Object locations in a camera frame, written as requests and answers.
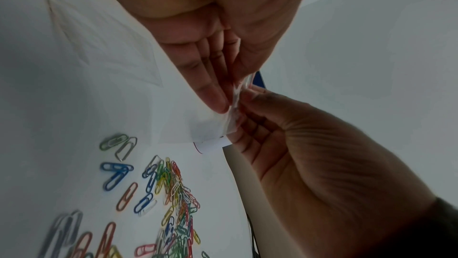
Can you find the person's left hand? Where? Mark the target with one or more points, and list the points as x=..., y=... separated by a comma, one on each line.
x=200, y=2

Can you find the person's right hand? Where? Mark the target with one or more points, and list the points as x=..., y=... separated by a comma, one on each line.
x=322, y=172

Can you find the red-rimmed white paper cup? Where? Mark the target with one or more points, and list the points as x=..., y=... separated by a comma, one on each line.
x=214, y=145

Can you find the clear plastic bag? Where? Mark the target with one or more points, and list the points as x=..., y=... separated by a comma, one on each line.
x=214, y=126

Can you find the pile of coloured paper clips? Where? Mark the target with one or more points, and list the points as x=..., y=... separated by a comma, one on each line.
x=171, y=189

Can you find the flat spare clear bag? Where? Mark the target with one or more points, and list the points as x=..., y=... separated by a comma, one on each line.
x=107, y=44

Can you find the blue number sign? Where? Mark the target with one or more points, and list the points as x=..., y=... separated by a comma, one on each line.
x=260, y=80

